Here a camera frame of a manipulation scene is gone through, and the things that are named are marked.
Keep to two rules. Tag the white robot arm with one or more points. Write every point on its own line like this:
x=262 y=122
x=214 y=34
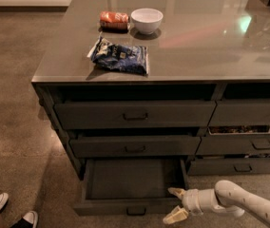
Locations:
x=225 y=198

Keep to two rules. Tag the white bowl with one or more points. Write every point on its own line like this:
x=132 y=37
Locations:
x=146 y=21

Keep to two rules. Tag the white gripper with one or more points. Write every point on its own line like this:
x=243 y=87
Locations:
x=191 y=200

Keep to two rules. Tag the grey drawer cabinet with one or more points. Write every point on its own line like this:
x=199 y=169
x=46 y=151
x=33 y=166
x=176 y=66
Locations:
x=204 y=50

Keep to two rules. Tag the grey drawer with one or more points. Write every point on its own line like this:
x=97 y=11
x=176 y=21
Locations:
x=133 y=114
x=131 y=186
x=234 y=141
x=241 y=112
x=228 y=167
x=169 y=145

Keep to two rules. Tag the blue chip bag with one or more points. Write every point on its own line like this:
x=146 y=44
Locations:
x=116 y=57

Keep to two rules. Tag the orange snack packet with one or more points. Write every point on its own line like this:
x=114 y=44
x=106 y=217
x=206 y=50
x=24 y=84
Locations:
x=114 y=20

